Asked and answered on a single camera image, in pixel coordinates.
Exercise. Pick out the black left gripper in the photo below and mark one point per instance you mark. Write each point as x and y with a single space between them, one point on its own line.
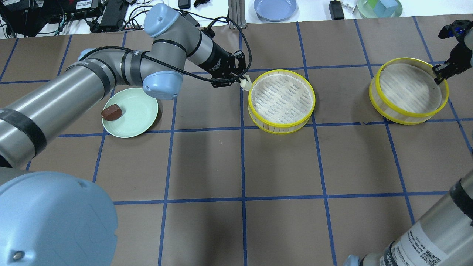
215 61

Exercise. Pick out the black power adapter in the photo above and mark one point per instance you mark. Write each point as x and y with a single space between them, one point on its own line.
336 10

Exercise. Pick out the brown bun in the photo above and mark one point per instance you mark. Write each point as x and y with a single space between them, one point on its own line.
112 113

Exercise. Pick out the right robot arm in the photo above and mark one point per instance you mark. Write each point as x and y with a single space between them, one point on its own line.
441 237

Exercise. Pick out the green plate with blocks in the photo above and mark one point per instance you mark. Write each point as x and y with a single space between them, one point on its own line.
379 8

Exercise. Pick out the light green plate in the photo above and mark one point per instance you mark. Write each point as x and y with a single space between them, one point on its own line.
139 112

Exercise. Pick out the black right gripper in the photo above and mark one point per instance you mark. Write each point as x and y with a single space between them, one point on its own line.
460 55

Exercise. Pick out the white bun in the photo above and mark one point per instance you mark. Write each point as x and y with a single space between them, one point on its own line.
245 82

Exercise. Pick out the yellow bamboo steamer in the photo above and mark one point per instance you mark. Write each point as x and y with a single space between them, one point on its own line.
281 101
403 91

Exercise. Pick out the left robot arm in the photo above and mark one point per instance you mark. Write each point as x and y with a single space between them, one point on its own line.
55 219

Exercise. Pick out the aluminium frame post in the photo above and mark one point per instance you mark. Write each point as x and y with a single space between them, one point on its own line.
236 12

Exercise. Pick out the blue plate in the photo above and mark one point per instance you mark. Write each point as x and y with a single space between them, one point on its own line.
275 10

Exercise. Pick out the black power brick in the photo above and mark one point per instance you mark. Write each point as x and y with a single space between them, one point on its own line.
114 15

